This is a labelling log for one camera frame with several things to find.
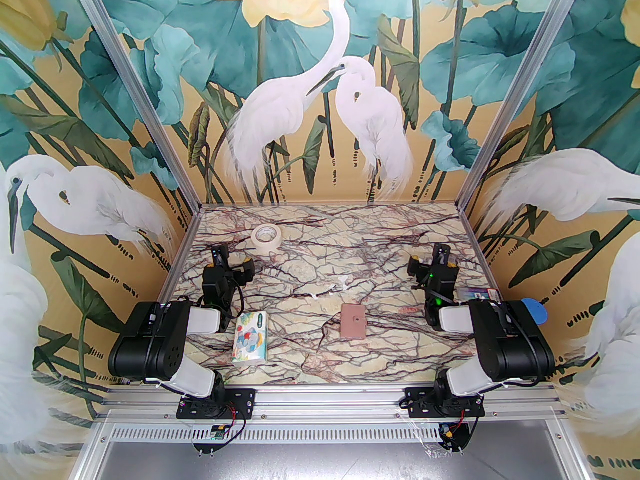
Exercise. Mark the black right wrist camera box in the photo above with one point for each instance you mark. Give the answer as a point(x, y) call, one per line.
point(441, 254)

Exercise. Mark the grey sheet metal panel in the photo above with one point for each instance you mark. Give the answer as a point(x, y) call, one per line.
point(325, 463)

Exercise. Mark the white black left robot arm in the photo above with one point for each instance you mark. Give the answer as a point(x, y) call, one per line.
point(150, 340)

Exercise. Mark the colourful marker pen box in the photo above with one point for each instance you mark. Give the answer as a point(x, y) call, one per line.
point(480, 294)

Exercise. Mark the blue lidded clear tube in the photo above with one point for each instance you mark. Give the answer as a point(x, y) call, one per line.
point(536, 310)

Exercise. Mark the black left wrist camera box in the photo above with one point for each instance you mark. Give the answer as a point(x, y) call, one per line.
point(220, 255)

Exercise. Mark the pink card holder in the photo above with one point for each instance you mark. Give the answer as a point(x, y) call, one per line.
point(352, 327)

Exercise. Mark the short aluminium table edge rail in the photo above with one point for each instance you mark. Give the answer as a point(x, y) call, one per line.
point(330, 205)

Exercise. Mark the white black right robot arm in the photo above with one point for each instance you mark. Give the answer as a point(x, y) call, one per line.
point(510, 340)

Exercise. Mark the cartoon print tissue pack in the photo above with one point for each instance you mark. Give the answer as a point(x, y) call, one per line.
point(251, 338)

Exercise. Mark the vented aluminium strip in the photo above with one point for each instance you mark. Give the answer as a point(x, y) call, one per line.
point(325, 434)

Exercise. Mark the aluminium frame post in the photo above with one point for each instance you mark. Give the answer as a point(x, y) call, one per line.
point(138, 88)
point(518, 88)

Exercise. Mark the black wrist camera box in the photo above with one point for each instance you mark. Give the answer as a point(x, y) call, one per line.
point(220, 255)
point(441, 254)

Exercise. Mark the cream masking tape roll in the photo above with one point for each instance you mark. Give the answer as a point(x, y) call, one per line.
point(266, 248)

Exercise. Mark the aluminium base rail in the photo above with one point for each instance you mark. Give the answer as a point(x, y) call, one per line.
point(325, 403)

